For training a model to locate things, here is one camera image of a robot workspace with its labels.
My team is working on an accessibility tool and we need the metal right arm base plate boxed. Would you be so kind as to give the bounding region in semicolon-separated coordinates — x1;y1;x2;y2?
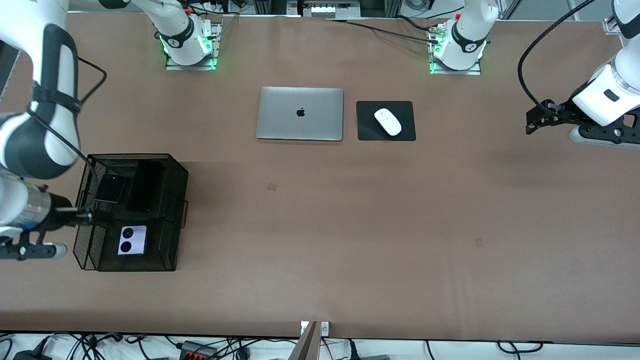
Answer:
165;20;222;71

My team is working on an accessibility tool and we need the short black table cable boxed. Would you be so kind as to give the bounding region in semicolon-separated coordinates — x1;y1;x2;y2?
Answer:
395;15;439;32

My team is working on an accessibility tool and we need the silver closed laptop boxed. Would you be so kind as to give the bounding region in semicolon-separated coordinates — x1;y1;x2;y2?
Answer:
256;86;345;142

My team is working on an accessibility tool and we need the aluminium profile post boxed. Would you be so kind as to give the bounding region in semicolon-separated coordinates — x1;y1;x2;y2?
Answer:
289;321;322;360

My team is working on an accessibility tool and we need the long black smartphone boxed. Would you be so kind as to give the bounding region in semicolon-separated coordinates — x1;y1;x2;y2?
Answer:
124;160;164;214

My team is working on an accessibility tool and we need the black mesh two-tier tray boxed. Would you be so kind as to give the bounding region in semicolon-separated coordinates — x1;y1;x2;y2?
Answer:
72;153;189;272

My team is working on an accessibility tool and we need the long black table cable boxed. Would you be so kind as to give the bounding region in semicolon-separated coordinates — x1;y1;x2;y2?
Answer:
325;19;441;45

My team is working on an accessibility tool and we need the white power strip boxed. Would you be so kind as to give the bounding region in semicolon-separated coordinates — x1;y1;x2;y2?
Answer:
309;4;352;16

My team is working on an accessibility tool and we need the black flip phone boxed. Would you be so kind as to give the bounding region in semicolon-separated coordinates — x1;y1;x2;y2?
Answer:
94;173;126;205

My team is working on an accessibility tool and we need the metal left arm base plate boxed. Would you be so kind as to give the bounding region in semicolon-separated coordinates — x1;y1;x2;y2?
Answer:
428;25;483;76

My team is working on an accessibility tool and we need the white computer mouse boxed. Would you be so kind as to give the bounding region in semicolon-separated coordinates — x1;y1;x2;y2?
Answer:
374;108;402;137

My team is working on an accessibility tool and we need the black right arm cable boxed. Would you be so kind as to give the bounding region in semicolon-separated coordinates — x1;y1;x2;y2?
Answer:
25;55;108;211

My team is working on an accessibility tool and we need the black mouse pad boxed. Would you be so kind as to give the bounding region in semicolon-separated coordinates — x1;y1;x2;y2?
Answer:
356;100;417;142

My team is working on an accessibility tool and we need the lavender flip phone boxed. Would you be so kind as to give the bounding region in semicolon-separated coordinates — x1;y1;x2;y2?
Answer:
117;225;149;257

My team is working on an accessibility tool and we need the black looped floor cable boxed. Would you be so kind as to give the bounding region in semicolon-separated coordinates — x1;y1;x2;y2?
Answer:
496;340;544;354

